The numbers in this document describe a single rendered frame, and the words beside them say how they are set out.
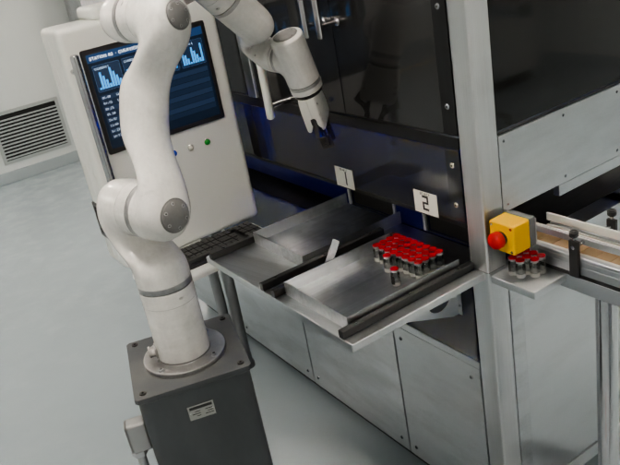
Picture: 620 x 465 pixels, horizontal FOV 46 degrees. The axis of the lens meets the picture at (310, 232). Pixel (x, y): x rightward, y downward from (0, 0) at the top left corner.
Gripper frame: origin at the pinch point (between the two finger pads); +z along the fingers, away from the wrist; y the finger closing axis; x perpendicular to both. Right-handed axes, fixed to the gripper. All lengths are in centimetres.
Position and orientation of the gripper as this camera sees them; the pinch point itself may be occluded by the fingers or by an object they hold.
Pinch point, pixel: (327, 137)
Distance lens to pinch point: 199.2
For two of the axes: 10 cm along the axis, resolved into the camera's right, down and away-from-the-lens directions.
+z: 3.4, 7.1, 6.2
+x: 9.3, -1.6, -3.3
